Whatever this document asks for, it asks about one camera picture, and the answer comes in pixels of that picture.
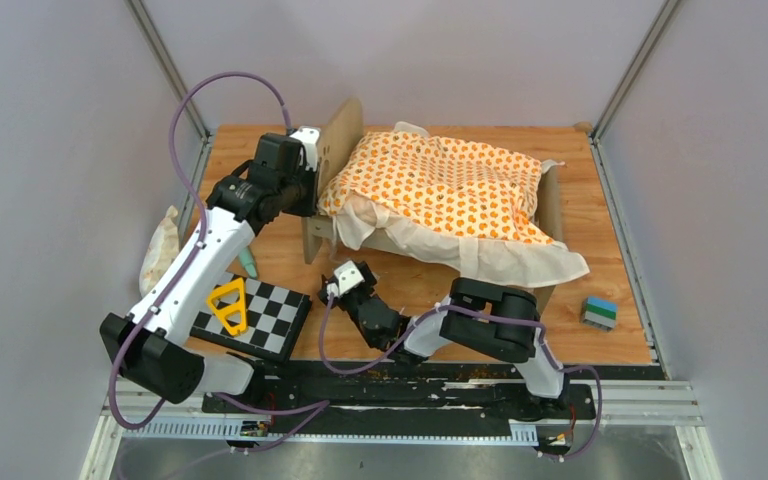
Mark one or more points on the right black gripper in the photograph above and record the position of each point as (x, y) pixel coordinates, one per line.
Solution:
(368, 272)

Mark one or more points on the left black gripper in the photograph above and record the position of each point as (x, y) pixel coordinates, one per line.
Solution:
(308, 208)

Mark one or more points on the wooden pet bed frame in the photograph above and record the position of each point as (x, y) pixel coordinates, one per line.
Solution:
(331, 172)

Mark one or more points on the yellow duck print blanket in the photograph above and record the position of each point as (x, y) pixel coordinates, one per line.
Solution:
(450, 192)

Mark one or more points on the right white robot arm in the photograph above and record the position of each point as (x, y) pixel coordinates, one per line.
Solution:
(496, 321)

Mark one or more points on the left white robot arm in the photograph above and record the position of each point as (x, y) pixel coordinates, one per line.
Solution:
(147, 345)

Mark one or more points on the black white checkerboard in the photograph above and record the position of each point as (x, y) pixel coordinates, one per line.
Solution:
(275, 318)

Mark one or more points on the yellow plastic block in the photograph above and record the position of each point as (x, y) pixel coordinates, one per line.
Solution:
(227, 303)

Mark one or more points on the white duck pillow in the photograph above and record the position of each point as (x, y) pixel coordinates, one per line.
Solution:
(163, 248)

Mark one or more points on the blue green small block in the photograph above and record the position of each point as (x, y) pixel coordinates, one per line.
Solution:
(599, 313)

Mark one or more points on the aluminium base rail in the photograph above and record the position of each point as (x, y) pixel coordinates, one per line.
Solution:
(433, 404)

